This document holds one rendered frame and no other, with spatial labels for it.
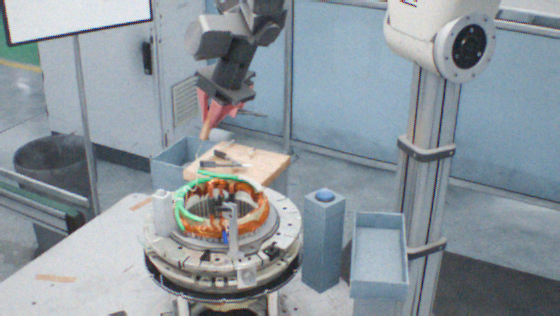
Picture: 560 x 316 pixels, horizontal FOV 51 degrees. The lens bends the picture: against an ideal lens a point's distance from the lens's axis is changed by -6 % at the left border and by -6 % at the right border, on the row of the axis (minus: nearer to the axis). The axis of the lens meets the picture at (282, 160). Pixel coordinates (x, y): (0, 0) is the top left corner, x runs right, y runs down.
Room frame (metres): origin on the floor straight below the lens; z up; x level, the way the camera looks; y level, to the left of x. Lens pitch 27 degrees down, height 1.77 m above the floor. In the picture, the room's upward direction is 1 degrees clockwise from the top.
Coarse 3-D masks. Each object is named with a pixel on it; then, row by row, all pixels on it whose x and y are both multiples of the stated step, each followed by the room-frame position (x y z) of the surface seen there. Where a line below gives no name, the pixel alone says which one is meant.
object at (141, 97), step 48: (192, 0) 3.54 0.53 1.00; (48, 48) 3.63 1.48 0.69; (96, 48) 3.43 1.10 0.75; (144, 48) 3.23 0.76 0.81; (48, 96) 3.66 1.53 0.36; (96, 96) 3.45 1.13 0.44; (144, 96) 3.27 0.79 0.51; (192, 96) 3.49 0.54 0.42; (96, 144) 3.49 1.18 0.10; (144, 144) 3.29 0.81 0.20
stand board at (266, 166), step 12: (204, 156) 1.41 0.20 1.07; (240, 156) 1.41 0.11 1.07; (264, 156) 1.41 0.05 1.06; (276, 156) 1.41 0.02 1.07; (288, 156) 1.41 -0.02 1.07; (192, 168) 1.34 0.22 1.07; (204, 168) 1.34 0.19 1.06; (216, 168) 1.34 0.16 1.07; (228, 168) 1.35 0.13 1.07; (240, 168) 1.35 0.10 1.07; (252, 168) 1.35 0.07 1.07; (264, 168) 1.35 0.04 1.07; (276, 168) 1.35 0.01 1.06; (192, 180) 1.32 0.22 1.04; (264, 180) 1.29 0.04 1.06
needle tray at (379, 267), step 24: (360, 216) 1.15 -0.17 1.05; (384, 216) 1.15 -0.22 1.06; (360, 240) 1.10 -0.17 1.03; (384, 240) 1.10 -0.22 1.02; (360, 264) 1.01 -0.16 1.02; (384, 264) 1.01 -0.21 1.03; (360, 288) 0.91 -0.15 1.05; (384, 288) 0.90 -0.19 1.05; (360, 312) 0.98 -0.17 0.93; (384, 312) 0.98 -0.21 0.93
